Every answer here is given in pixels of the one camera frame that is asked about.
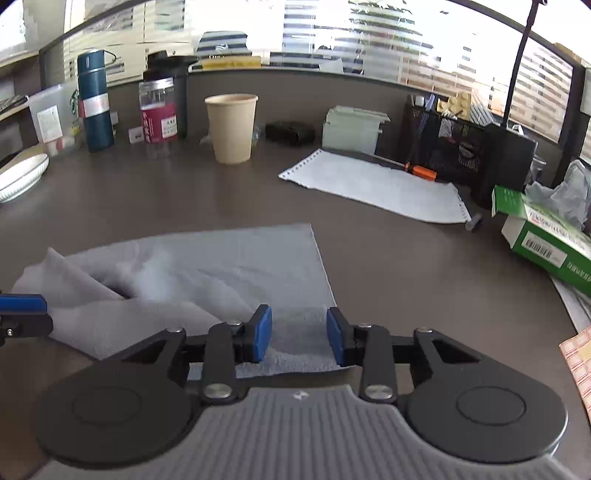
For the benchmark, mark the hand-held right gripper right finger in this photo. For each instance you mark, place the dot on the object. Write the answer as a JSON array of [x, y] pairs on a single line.
[[335, 333]]

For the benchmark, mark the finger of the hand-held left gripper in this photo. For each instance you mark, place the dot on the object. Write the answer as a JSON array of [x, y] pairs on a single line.
[[23, 305]]

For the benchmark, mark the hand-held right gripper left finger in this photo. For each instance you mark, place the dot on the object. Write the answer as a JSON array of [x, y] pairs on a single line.
[[261, 333]]

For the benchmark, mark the grey towel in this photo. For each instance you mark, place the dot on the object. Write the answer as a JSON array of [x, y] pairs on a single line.
[[207, 267]]

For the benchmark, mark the white bowl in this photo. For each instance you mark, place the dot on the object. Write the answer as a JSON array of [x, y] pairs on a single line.
[[21, 177]]

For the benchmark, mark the white perforated paper sheet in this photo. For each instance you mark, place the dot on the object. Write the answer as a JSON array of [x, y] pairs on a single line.
[[369, 184]]

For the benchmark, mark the clear plastic bag with logo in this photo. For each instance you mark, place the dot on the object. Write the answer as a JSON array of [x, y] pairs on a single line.
[[51, 120]]

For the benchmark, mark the dark blue thermos bottle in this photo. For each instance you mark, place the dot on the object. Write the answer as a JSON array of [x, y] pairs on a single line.
[[94, 124]]

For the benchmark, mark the pale green box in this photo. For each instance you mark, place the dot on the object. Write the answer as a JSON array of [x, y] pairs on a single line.
[[351, 131]]

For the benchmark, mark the small black pouch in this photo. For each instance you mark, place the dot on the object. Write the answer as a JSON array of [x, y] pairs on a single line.
[[290, 133]]

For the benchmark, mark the white charger plug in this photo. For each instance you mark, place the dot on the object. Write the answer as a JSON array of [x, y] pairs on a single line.
[[136, 135]]

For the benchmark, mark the beige paper cup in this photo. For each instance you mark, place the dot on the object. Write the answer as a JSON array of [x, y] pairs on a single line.
[[232, 129]]

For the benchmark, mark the black mesh desk organizer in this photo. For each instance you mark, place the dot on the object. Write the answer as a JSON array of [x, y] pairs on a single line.
[[450, 147]]

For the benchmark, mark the green and white carton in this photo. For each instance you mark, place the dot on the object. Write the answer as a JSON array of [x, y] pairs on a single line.
[[540, 235]]

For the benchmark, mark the clear bottle with red label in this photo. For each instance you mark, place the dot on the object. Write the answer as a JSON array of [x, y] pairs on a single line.
[[159, 122]]

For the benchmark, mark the white paper sheets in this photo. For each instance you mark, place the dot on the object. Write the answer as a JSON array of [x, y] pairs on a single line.
[[572, 300]]

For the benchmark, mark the black box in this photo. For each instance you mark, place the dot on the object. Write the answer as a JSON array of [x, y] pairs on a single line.
[[505, 161]]

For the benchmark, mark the pink gridded sheet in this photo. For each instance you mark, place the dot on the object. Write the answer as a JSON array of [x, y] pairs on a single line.
[[579, 369]]

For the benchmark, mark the black shaker bottle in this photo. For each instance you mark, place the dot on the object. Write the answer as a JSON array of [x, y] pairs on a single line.
[[181, 92]]

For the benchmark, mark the pale yellow plastic piece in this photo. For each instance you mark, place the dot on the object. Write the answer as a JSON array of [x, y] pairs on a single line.
[[455, 105]]

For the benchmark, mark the grey plastic bag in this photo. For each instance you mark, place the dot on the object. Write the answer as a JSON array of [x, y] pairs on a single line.
[[565, 198]]

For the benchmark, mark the yellow box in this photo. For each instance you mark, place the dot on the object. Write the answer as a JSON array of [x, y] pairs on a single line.
[[231, 63]]

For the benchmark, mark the blue striped bag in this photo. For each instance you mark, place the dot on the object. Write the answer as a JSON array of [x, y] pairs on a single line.
[[221, 44]]

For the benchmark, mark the black stand pole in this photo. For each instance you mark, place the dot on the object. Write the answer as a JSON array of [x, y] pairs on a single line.
[[519, 64]]

